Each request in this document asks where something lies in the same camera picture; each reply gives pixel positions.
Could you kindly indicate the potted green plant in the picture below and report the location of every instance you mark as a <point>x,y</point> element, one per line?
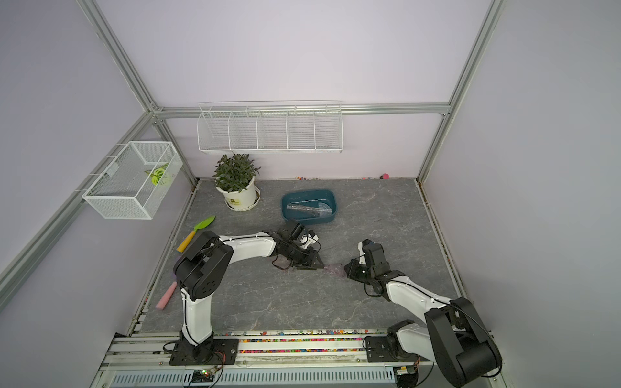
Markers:
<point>235,177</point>

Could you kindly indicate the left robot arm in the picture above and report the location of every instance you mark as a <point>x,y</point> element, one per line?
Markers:
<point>201,268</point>

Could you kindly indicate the green toy in basket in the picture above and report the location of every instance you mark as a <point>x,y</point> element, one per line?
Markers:
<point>159,176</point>

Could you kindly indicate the aluminium rail front frame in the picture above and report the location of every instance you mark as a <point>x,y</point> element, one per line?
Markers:
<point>263,359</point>

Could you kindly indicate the white wire wall shelf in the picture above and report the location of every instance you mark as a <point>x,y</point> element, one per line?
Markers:
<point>271,127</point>

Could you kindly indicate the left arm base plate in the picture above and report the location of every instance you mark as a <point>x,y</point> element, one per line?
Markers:
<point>211,352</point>

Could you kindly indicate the clear straight ruler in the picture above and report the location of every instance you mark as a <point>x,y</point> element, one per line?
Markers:
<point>298,210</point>

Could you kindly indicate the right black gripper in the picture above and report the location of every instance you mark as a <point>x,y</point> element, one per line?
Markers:
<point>350,269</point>

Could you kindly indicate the green yellow toy shovel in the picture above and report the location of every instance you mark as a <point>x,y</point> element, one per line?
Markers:
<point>198,227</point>

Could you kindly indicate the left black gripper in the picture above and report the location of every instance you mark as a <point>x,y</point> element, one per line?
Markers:
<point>307,263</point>

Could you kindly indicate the purple pink toy spatula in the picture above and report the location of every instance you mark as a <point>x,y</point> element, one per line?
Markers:
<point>170,292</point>

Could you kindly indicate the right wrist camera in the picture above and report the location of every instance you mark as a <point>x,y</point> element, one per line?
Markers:
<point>361,255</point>

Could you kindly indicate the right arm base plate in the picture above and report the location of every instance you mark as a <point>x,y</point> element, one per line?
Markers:
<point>384,349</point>

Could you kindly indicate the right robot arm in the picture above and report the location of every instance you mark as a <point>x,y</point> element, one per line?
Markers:
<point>447,332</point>

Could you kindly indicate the white wire side basket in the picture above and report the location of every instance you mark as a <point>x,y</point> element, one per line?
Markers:
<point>123,190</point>

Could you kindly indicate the blue protractor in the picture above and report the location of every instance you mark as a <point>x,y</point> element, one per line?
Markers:
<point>324,210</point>

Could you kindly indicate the teal plastic storage box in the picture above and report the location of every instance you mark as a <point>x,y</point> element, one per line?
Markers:
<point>310,197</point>

